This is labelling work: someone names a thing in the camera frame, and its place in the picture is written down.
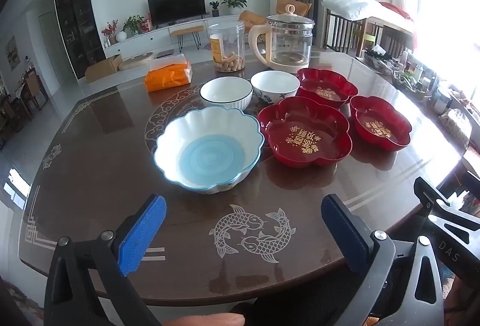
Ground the large red flower-shaped plate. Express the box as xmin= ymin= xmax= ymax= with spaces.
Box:
xmin=258 ymin=96 xmax=352 ymax=169

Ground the orange seat cushion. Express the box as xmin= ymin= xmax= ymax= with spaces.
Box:
xmin=239 ymin=10 xmax=268 ymax=35

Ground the small red flower-shaped plate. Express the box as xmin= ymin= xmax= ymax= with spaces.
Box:
xmin=349 ymin=96 xmax=412 ymax=152
xmin=296 ymin=68 xmax=359 ymax=110

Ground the orange tissue pack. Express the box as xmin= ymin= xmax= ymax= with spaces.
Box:
xmin=145 ymin=54 xmax=193 ymax=93

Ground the dark glass display cabinet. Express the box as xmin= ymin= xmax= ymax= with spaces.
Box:
xmin=52 ymin=0 xmax=107 ymax=81

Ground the wooden dining chair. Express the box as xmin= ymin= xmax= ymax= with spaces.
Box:
xmin=19 ymin=67 xmax=49 ymax=113

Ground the red cloth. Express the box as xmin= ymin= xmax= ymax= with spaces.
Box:
xmin=379 ymin=1 xmax=413 ymax=23

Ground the clear plastic snack jar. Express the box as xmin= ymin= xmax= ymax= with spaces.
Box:
xmin=208 ymin=22 xmax=246 ymax=73

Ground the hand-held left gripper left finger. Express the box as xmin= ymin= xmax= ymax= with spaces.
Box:
xmin=44 ymin=194 xmax=167 ymax=326

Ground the white bowl with blue flower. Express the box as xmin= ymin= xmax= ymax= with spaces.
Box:
xmin=250 ymin=70 xmax=301 ymax=107

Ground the cardboard box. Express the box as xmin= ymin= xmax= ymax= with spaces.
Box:
xmin=84 ymin=54 xmax=124 ymax=83

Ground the wooden armchair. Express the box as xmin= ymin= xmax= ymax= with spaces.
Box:
xmin=275 ymin=0 xmax=313 ymax=20

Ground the red flower arrangement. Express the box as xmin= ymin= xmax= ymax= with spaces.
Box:
xmin=101 ymin=20 xmax=119 ymax=45

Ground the wooden stool with metal legs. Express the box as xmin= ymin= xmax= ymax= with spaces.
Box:
xmin=169 ymin=25 xmax=205 ymax=53

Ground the white bowl with dark rim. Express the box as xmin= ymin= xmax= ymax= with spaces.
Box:
xmin=200 ymin=77 xmax=253 ymax=112

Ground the cluster of bottles and jars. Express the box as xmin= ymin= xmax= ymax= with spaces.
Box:
xmin=364 ymin=44 xmax=474 ymax=139

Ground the scalloped white and blue bowl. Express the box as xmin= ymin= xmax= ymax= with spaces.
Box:
xmin=154 ymin=106 xmax=265 ymax=195

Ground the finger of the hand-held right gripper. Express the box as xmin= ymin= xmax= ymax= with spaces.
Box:
xmin=413 ymin=177 xmax=456 ymax=216

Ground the glass kettle with cream handle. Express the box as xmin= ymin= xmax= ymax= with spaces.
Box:
xmin=248 ymin=4 xmax=315 ymax=72

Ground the black television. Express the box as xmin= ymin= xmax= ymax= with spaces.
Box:
xmin=147 ymin=0 xmax=206 ymax=26

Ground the framed wall painting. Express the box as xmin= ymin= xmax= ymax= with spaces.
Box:
xmin=5 ymin=35 xmax=19 ymax=71

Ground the bushy green potted plant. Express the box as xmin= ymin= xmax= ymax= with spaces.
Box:
xmin=122 ymin=14 xmax=145 ymax=36

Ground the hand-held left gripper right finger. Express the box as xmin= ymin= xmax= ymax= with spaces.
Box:
xmin=321 ymin=194 xmax=445 ymax=326

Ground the dark wooden crib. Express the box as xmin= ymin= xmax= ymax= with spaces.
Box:
xmin=324 ymin=9 xmax=417 ymax=60

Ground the large green potted plant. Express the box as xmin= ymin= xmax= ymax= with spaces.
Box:
xmin=220 ymin=0 xmax=251 ymax=16

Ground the white television cabinet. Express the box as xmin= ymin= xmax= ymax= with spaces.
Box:
xmin=103 ymin=13 xmax=263 ymax=60

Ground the white pillow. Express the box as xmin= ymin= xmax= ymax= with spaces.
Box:
xmin=322 ymin=0 xmax=383 ymax=21

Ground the person's left hand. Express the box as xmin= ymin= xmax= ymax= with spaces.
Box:
xmin=176 ymin=313 xmax=246 ymax=326

